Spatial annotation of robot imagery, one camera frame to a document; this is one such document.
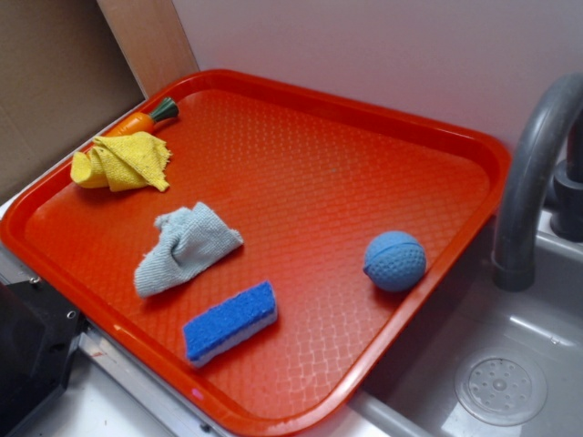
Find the blue dimpled ball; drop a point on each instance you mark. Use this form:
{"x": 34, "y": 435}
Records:
{"x": 394, "y": 261}

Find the brown cardboard panel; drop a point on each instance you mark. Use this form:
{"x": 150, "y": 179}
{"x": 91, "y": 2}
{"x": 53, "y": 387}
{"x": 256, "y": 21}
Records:
{"x": 63, "y": 78}

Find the dark faucet handle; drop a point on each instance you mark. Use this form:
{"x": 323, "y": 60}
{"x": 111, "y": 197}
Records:
{"x": 566, "y": 221}

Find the light blue cloth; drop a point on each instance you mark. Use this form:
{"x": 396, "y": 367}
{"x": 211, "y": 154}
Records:
{"x": 190, "y": 241}

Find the yellow cloth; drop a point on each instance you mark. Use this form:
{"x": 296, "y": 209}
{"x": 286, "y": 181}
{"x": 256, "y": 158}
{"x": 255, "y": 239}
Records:
{"x": 123, "y": 163}

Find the orange toy carrot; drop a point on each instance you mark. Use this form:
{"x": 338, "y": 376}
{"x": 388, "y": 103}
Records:
{"x": 167, "y": 109}

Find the grey faucet spout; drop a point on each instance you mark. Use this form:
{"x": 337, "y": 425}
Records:
{"x": 542, "y": 145}

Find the blue and white sponge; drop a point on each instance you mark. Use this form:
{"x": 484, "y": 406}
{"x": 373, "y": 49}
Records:
{"x": 230, "y": 323}

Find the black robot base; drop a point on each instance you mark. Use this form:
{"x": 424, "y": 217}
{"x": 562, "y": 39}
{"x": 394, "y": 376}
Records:
{"x": 40, "y": 331}

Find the red plastic tray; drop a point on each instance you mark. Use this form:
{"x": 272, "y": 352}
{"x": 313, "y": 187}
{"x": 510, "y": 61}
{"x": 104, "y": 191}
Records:
{"x": 308, "y": 180}

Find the grey plastic sink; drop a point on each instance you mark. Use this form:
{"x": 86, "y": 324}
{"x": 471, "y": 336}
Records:
{"x": 480, "y": 361}

